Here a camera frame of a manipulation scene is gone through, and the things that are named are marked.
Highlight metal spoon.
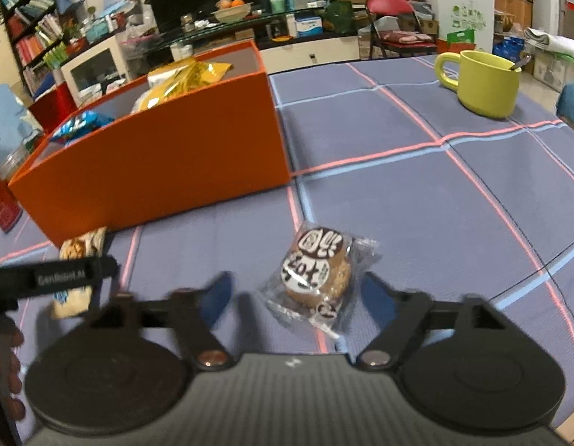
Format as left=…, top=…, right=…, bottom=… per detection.
left=507, top=53, right=534, bottom=72

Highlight bookshelf with books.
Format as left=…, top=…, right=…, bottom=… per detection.
left=0, top=0, right=74, bottom=98

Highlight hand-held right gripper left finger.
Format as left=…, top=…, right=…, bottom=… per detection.
left=85, top=270, right=234, bottom=372

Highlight round cookie clear packet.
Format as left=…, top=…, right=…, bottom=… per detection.
left=260, top=225, right=382, bottom=340

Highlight glass cup with drink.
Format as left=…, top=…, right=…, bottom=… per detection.
left=0, top=142, right=37, bottom=182

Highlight blue cartons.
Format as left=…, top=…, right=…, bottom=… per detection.
left=493, top=37, right=525, bottom=62

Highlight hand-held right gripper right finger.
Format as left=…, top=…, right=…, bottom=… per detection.
left=356, top=270, right=508, bottom=372

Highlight blue cloth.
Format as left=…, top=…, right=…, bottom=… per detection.
left=557, top=83, right=574, bottom=138

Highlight orange cardboard box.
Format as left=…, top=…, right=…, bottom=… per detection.
left=8, top=39, right=292, bottom=245

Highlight yellow snack packet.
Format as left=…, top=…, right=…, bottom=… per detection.
left=145, top=58, right=233, bottom=98

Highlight white freezer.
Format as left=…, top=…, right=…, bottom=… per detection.
left=399, top=0, right=497, bottom=54

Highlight fruit bowl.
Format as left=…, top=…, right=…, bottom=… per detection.
left=210, top=1, right=253, bottom=24

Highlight blue snack packet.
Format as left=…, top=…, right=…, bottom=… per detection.
left=51, top=112, right=116, bottom=145

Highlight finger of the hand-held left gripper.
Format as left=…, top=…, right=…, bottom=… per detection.
left=0, top=255, right=118, bottom=300

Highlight person's left hand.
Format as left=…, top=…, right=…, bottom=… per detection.
left=0, top=320, right=28, bottom=428

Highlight white plastic bag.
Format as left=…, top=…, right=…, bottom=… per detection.
left=524, top=28, right=574, bottom=63

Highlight white microwave oven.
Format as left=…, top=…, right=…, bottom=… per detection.
left=60, top=35, right=130, bottom=107

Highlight cookie print snack packet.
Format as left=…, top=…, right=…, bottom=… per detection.
left=50, top=227, right=107, bottom=320

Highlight green mug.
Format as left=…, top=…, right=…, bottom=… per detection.
left=434, top=49, right=522, bottom=119

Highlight light blue plush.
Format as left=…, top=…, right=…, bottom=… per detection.
left=0, top=84, right=41, bottom=168

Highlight red folding chair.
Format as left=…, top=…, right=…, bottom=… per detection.
left=365, top=0, right=439, bottom=59

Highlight red drink can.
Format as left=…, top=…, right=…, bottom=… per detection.
left=0, top=171, right=23, bottom=234

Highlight small blue white box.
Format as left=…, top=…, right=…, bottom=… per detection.
left=294, top=15, right=324, bottom=38

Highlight purple plaid tablecloth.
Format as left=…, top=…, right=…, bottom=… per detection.
left=0, top=53, right=574, bottom=428

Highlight dark green bag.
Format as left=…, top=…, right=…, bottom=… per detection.
left=324, top=0, right=357, bottom=35

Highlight glass top television stand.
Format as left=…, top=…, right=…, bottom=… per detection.
left=157, top=9, right=362, bottom=75

